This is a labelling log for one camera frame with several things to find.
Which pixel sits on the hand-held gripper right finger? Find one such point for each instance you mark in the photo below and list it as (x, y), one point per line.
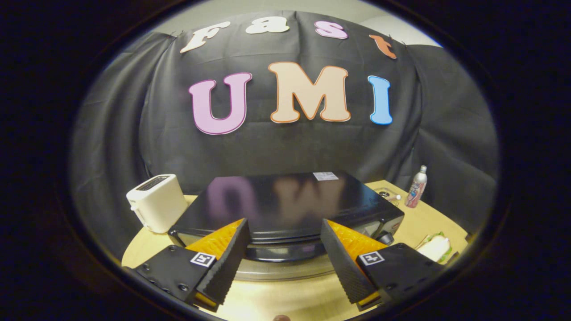
(343, 267)

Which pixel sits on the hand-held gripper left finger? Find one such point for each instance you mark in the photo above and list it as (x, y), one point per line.
(229, 263)

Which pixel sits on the black toaster oven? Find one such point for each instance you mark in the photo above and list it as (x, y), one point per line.
(285, 205)

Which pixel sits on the sandwich with lettuce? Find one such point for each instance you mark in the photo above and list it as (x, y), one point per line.
(435, 248)

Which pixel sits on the white pop-up toaster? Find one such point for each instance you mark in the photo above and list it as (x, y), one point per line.
(157, 203)

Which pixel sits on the small clear glass dish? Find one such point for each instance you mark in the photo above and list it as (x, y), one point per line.
(388, 195)

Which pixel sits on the pink printed drink bottle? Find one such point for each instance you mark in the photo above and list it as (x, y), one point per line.
(415, 188)

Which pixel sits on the black backdrop cloth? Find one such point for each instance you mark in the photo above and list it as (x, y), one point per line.
(285, 147)

